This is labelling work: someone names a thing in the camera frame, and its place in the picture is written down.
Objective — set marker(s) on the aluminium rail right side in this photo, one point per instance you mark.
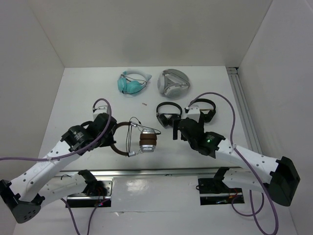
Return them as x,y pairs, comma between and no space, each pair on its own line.
244,112

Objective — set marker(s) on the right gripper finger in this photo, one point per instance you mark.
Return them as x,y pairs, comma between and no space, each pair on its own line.
201,120
175,129

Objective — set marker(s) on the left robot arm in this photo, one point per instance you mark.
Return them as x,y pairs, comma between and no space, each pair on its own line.
34,189

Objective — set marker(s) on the aluminium rail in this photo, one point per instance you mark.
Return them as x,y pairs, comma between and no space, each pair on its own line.
155,172
244,112

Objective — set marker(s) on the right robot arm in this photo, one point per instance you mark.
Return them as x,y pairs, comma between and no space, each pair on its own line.
278,177

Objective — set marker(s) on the teal white headphones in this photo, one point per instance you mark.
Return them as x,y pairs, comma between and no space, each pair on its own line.
129,85

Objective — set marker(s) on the black headphones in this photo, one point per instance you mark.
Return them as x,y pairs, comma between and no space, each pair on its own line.
207,109
167,119

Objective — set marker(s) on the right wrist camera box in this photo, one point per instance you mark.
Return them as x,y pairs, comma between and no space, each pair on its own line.
192,112

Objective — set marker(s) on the black headphones right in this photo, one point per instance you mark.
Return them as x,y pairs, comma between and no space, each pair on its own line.
207,109

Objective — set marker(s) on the aluminium rail front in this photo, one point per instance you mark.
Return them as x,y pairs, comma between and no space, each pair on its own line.
155,172

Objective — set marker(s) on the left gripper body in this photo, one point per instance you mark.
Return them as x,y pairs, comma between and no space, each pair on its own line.
107,140

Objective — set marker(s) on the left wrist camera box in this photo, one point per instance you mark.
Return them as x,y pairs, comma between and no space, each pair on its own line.
103,109

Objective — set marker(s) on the black headphones centre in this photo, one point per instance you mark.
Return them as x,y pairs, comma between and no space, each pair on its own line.
167,119

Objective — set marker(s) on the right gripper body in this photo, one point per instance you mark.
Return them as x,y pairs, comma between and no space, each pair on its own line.
191,144

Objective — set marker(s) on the grey white headphones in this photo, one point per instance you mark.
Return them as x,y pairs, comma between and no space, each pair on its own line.
173,83

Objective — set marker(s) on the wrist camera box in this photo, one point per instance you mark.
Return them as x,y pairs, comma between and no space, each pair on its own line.
192,112
103,109

